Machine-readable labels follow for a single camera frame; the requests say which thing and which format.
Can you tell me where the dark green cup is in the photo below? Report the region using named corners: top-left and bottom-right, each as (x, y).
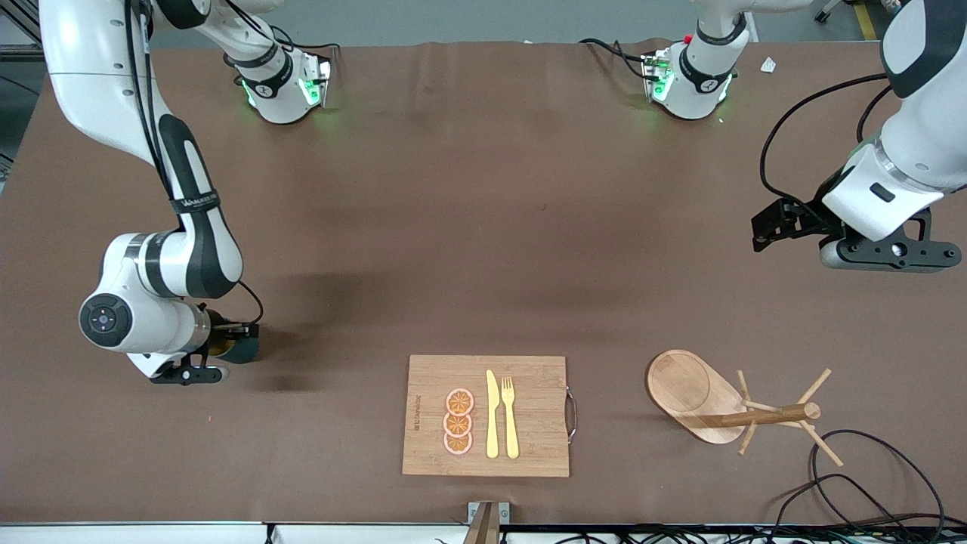
top-left (209, 336), bottom-right (261, 365)

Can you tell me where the wooden cup rack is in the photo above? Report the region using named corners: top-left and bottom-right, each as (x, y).
top-left (646, 349), bottom-right (845, 467)

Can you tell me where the brown table mat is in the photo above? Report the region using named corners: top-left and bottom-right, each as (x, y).
top-left (0, 38), bottom-right (967, 526)

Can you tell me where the yellow plastic knife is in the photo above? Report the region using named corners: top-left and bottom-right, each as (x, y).
top-left (486, 369), bottom-right (501, 459)

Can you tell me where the yellow plastic fork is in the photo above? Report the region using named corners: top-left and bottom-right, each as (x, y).
top-left (502, 376), bottom-right (521, 460)

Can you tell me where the bamboo cutting board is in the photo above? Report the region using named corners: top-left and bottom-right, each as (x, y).
top-left (402, 355), bottom-right (579, 478)

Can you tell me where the black left arm base cable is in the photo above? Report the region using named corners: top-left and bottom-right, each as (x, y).
top-left (580, 38), bottom-right (652, 80)

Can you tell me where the black arm base cable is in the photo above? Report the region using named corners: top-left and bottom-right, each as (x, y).
top-left (580, 38), bottom-right (652, 80)
top-left (268, 26), bottom-right (338, 76)

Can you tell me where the black looped cable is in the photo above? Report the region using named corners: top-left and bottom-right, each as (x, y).
top-left (811, 429), bottom-right (947, 530)
top-left (771, 474), bottom-right (911, 530)

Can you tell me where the black right arm base cable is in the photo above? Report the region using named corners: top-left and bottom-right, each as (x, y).
top-left (268, 26), bottom-right (338, 76)

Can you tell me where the grey metal mount bracket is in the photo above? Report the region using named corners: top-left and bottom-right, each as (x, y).
top-left (462, 501), bottom-right (511, 544)

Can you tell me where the aluminium frame profile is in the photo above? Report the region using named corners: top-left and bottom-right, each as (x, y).
top-left (0, 0), bottom-right (46, 63)

